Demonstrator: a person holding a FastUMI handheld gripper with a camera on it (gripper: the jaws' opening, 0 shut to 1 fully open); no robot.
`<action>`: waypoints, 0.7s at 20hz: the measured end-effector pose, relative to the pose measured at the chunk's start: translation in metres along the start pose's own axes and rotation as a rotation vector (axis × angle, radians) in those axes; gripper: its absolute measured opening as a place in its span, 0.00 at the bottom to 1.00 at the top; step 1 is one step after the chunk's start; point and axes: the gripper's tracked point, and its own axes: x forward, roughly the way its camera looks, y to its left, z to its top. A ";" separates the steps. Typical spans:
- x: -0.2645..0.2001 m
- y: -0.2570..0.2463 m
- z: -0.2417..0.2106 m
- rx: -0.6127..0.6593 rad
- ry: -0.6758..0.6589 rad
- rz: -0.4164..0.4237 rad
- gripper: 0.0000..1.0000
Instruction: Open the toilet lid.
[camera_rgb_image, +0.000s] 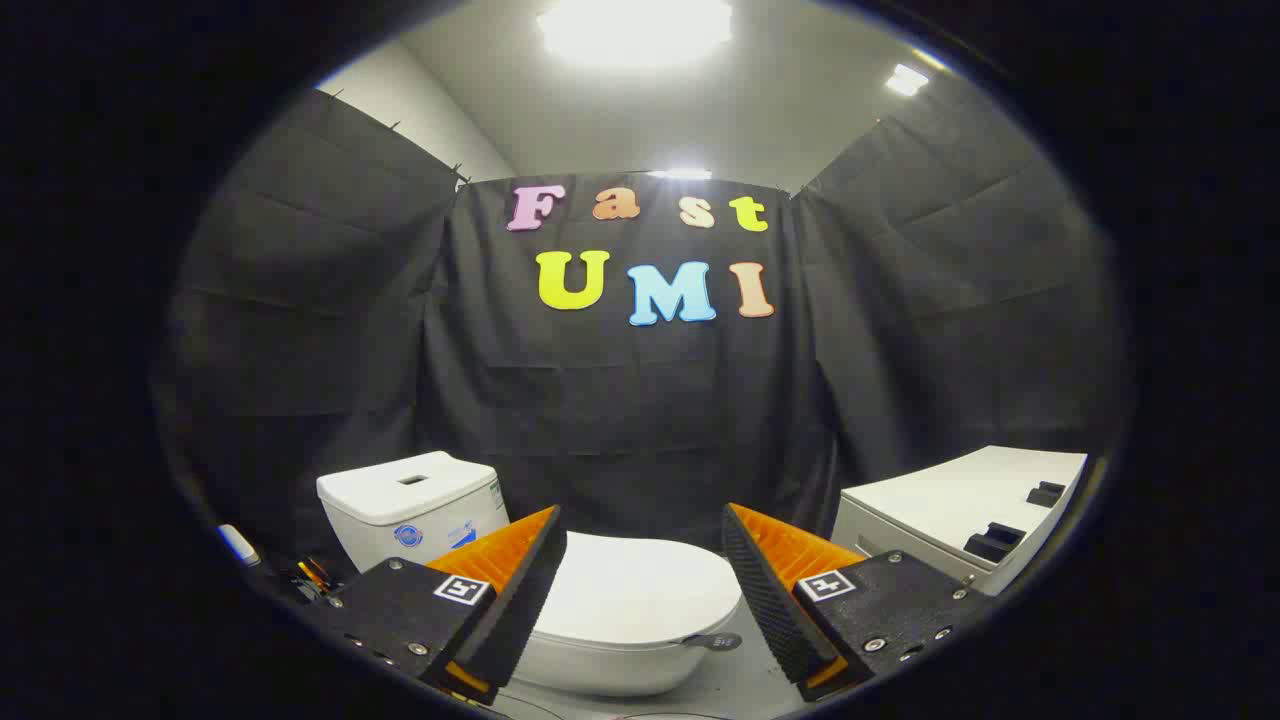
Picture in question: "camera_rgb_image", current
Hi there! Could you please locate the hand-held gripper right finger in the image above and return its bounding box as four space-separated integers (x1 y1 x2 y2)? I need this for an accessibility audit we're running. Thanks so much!
721 502 986 703

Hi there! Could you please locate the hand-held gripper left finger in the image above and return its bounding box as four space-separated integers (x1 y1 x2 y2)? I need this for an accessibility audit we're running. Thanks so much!
318 505 568 706

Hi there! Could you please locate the white toilet lid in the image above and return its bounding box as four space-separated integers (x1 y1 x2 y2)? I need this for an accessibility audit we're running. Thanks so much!
535 531 743 651

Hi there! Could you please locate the white drawer cabinet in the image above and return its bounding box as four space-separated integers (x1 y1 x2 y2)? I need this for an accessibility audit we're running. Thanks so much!
830 445 1089 597

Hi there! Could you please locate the black backdrop cloth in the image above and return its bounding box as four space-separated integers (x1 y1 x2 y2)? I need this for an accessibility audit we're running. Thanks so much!
150 88 1136 576

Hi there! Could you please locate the large ceiling light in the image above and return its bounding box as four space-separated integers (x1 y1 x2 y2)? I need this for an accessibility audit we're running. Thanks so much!
537 0 734 69

